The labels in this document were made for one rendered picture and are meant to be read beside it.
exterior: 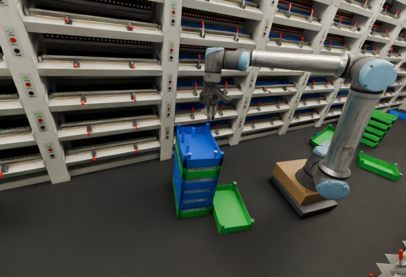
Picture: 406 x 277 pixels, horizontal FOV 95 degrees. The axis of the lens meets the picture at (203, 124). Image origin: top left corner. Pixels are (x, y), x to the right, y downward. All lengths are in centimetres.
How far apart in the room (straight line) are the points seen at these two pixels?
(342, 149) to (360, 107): 23
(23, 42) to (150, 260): 114
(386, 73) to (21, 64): 154
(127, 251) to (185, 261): 29
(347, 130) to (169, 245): 105
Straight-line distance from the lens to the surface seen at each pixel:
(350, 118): 109
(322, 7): 214
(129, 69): 118
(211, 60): 97
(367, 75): 101
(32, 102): 126
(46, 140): 137
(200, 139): 113
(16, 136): 142
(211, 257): 116
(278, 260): 127
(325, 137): 249
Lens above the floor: 104
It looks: 29 degrees down
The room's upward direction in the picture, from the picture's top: 9 degrees clockwise
